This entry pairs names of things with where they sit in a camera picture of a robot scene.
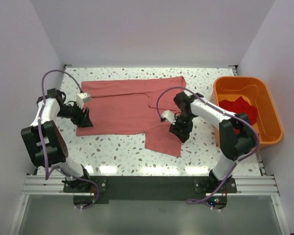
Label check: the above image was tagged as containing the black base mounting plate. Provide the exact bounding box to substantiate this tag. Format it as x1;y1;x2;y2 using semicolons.
63;176;237;209

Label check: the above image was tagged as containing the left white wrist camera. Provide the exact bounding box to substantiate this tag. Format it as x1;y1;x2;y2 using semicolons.
76;92;92;109

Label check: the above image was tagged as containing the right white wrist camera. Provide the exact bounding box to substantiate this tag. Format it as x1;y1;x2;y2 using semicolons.
160;110;176;124

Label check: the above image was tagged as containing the pink t shirt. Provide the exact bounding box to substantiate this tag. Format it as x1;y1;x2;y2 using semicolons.
76;76;187;157

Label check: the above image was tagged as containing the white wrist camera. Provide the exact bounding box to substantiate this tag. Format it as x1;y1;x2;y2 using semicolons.
76;92;92;109
160;110;176;124

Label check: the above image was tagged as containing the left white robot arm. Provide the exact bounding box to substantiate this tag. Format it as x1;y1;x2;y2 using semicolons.
21;88;93;184

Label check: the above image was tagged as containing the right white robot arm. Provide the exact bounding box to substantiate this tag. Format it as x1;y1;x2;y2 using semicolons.
162;92;258;181

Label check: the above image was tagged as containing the orange plastic bin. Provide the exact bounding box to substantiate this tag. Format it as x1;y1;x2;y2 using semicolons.
210;76;283;148

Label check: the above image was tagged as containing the aluminium rail frame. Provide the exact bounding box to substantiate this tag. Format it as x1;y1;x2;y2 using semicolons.
8;64;292;235

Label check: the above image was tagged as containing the red t shirt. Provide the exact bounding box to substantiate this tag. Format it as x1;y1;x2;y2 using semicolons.
219;96;258;126

